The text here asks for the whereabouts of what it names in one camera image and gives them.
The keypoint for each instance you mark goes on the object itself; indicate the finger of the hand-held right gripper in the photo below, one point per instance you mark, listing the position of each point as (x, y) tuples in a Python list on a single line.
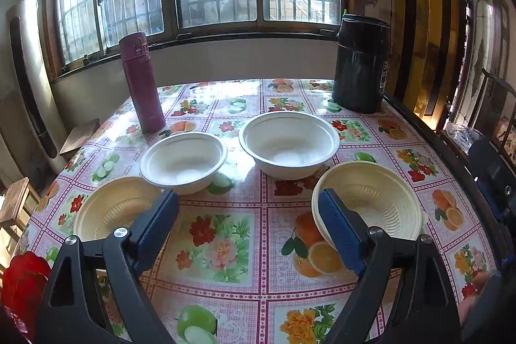
[(494, 174)]

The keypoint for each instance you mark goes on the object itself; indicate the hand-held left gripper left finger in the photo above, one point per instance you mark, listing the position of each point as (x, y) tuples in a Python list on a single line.
[(157, 231)]

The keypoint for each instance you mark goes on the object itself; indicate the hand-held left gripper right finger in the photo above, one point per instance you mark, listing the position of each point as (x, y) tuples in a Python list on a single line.
[(340, 235)]

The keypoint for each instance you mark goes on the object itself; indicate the small white bowl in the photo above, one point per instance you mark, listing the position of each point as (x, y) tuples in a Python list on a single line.
[(183, 162)]

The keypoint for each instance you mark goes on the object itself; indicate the person's right hand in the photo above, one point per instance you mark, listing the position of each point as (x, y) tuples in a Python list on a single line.
[(473, 287)]

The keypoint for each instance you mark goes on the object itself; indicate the dark wooden chair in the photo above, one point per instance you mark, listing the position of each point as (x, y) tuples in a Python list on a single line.
[(496, 94)]

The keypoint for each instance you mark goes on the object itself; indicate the floral fruit print tablecloth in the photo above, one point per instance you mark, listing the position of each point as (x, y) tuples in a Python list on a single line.
[(242, 207)]

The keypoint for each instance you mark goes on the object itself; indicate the large white bowl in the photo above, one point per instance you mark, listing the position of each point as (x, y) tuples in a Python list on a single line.
[(288, 144)]

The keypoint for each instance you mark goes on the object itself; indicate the brown cardboard box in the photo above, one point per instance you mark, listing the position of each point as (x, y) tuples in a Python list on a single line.
[(80, 134)]

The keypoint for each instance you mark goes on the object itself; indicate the wooden stool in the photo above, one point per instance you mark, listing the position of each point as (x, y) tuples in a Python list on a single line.
[(16, 203)]

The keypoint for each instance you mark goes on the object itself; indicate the maroon thermos bottle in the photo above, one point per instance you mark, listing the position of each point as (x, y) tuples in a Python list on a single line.
[(143, 82)]

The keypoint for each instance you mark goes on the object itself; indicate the wooden door with glass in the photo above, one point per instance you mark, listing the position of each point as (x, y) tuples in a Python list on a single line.
[(479, 25)]

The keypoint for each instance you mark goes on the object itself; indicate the black cylindrical insulated bag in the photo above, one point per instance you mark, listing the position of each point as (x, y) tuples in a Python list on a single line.
[(361, 62)]

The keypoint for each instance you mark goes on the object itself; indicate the beige standing air conditioner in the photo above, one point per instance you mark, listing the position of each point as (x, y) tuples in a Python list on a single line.
[(30, 78)]

